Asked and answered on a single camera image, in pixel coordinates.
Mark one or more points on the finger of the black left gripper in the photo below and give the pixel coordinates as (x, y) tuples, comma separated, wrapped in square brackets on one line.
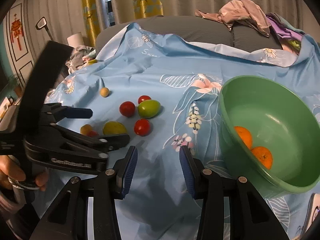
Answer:
[(104, 143), (55, 112)]

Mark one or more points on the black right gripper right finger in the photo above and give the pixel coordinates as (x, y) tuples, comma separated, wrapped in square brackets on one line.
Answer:
[(250, 216)]

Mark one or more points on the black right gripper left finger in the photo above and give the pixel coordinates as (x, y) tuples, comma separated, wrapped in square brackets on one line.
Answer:
[(66, 217)]

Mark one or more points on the yellow-green oval fruit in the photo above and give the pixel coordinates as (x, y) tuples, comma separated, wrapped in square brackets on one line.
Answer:
[(114, 127)]

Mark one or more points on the red cherry tomato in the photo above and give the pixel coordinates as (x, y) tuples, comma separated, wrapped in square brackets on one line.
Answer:
[(143, 98), (127, 109), (92, 134), (142, 127)]

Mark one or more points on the green oval fruit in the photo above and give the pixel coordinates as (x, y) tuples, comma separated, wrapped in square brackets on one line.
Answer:
[(148, 109)]

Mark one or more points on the orange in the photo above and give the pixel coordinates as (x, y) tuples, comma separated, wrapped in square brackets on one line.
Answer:
[(245, 135), (263, 155)]

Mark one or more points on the green plastic bowl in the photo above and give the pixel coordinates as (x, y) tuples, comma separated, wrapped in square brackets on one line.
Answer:
[(277, 120)]

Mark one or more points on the person's left hand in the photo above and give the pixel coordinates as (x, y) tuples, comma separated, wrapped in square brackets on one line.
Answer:
[(10, 169)]

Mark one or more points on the small orange-yellow fruit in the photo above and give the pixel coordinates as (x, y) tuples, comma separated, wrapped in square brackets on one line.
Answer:
[(86, 129)]

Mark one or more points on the small yellow round fruit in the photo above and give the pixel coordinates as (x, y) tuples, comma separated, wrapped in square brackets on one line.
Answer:
[(104, 92)]

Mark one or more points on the clothes heap at left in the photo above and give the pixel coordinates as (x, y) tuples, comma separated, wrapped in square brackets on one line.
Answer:
[(80, 57)]

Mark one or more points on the white paper roll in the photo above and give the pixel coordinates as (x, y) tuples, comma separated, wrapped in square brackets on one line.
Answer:
[(75, 40)]

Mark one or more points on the light blue floral cloth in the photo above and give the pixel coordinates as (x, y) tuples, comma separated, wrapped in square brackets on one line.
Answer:
[(186, 79)]

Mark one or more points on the red chinese knot ornament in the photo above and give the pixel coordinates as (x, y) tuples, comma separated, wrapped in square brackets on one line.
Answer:
[(16, 31)]

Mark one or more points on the grey sofa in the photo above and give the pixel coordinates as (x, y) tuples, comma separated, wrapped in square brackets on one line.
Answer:
[(196, 29)]

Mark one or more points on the yellow patterned curtain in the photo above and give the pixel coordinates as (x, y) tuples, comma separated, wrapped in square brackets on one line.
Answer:
[(97, 13)]

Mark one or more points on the purple clothes pile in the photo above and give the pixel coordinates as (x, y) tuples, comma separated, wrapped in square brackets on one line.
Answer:
[(289, 37)]

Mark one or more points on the pink clothes pile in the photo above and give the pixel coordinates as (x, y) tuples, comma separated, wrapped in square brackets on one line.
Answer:
[(244, 12)]

